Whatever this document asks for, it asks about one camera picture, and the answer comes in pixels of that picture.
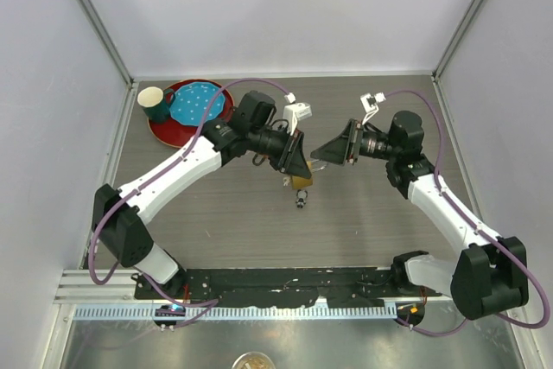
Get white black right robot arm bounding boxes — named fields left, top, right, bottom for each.
left=311, top=111, right=529, bottom=321

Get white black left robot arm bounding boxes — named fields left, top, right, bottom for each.
left=92, top=91, right=312, bottom=299

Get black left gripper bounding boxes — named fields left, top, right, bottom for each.
left=248, top=124, right=311, bottom=178

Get red round tray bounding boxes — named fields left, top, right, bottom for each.
left=147, top=79, right=220, bottom=148

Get dark green mug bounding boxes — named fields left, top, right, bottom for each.
left=137, top=86, right=175, bottom=124

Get keys on small padlock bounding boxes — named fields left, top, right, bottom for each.
left=296, top=189, right=308, bottom=209

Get round metal object bottom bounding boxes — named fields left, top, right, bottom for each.
left=232, top=351, right=276, bottom=369

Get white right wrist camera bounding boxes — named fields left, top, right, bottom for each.
left=359, top=92, right=386, bottom=124

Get large brass padlock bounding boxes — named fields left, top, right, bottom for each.
left=290, top=159, right=328, bottom=190

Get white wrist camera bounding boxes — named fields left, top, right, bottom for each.
left=283, top=92, right=312, bottom=136
left=359, top=92, right=386, bottom=124

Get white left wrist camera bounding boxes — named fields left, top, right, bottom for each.
left=283, top=92, right=312, bottom=136

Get slotted blue-white cable duct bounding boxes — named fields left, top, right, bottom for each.
left=73, top=302, right=397, bottom=321

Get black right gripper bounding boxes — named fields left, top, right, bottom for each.
left=313, top=118, right=400, bottom=165

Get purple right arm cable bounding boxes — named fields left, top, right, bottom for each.
left=379, top=90, right=548, bottom=339

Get blue dotted plate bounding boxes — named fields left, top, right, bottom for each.
left=169, top=81, right=226, bottom=127

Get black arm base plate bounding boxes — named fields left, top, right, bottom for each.
left=131, top=265, right=444, bottom=309

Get aluminium frame rail front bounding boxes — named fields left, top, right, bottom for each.
left=54, top=270, right=143, bottom=304

